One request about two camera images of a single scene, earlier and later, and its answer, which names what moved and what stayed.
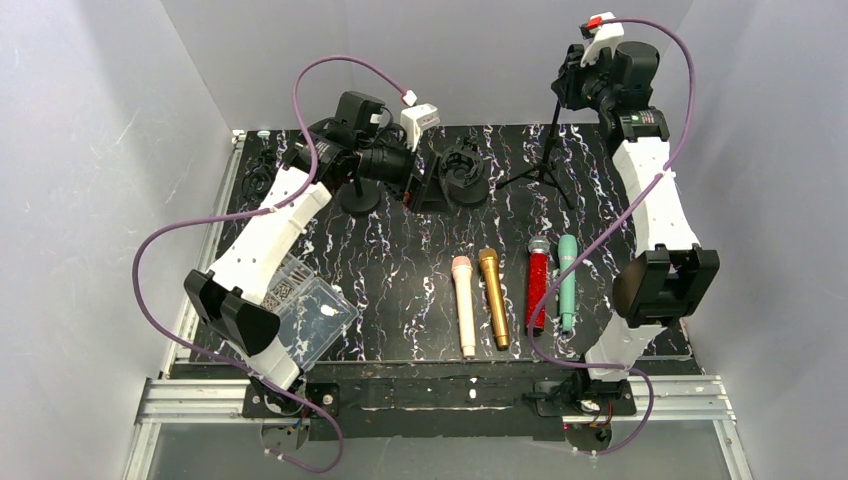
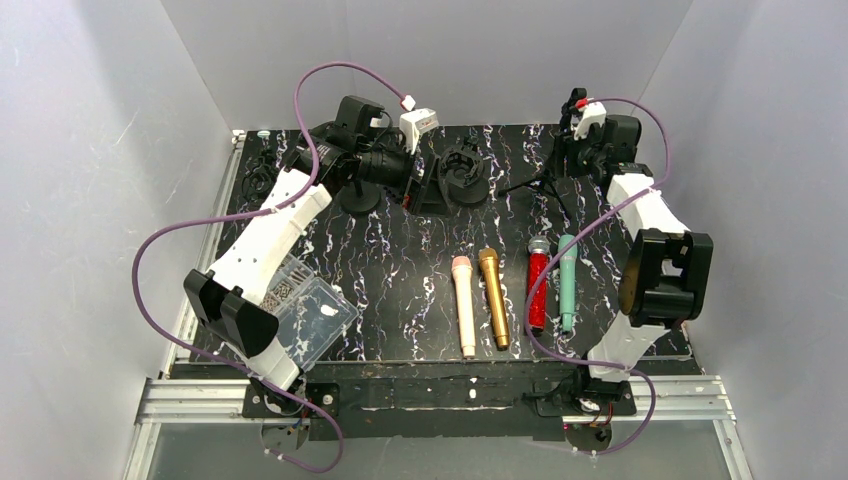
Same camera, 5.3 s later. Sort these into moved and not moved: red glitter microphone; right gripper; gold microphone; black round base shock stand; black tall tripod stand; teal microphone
Moved: right gripper; black tall tripod stand
Not moved: black round base shock stand; gold microphone; teal microphone; red glitter microphone
